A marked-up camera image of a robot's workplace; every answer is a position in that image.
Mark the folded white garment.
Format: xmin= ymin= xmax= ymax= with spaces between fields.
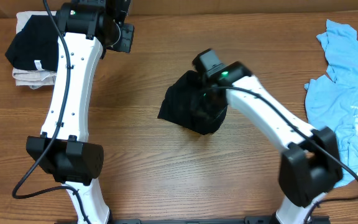
xmin=12 ymin=11 xmax=57 ymax=90

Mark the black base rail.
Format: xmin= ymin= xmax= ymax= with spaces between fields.
xmin=110 ymin=215 xmax=331 ymax=224

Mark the light blue t-shirt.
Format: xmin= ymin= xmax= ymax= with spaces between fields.
xmin=304 ymin=20 xmax=358 ymax=175

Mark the black t-shirt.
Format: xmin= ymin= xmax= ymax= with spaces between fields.
xmin=158 ymin=70 xmax=227 ymax=135

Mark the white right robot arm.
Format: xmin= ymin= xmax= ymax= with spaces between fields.
xmin=212 ymin=62 xmax=343 ymax=223

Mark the folded black garment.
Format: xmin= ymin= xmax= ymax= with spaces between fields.
xmin=5 ymin=16 xmax=58 ymax=72

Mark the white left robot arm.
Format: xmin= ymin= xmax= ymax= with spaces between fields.
xmin=26 ymin=0 xmax=134 ymax=223

